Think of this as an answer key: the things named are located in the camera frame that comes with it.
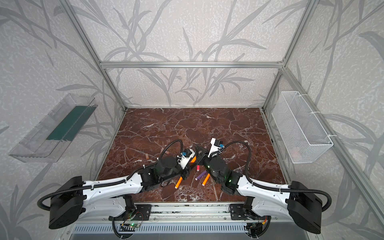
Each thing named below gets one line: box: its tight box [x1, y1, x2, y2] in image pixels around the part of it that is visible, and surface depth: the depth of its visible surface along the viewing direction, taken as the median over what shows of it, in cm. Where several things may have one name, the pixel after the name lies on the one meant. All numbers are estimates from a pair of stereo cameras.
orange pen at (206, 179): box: [202, 173, 211, 187], surface depth 86 cm
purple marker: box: [195, 170, 208, 181], surface depth 87 cm
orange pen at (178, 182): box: [175, 176, 183, 189], surface depth 84 cm
